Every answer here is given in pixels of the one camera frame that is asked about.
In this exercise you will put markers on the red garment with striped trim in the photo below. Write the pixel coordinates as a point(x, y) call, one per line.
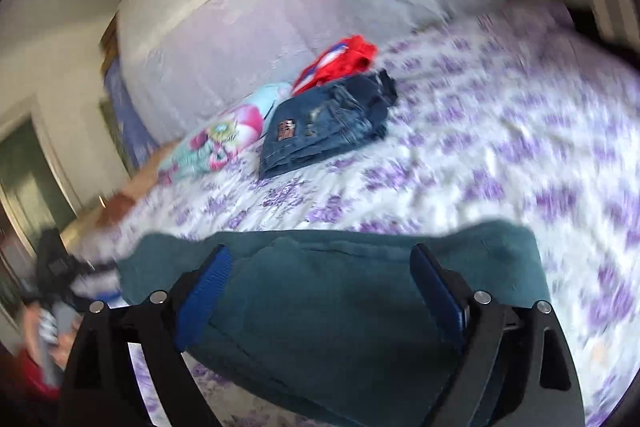
point(345, 62)

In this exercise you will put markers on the blue cloth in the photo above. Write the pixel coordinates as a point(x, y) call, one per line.
point(122, 117)

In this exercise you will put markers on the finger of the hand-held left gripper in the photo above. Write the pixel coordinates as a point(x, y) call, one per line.
point(102, 271)

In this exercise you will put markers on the blue denim jeans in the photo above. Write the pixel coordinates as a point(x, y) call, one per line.
point(320, 132)

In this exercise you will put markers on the teal fleece pants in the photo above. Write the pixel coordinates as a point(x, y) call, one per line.
point(325, 307)

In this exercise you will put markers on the green door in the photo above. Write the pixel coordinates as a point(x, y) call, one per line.
point(30, 177)

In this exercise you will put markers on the folded teal pink floral quilt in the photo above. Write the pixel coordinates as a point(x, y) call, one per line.
point(220, 142)

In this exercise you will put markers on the person's red clothing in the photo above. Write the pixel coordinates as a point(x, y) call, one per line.
point(30, 374)

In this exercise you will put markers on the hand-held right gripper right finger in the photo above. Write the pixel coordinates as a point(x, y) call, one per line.
point(440, 302)

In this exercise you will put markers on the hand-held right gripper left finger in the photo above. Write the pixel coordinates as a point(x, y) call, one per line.
point(205, 302)

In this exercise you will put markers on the purple floral bedsheet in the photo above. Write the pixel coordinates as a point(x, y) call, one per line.
point(500, 132)

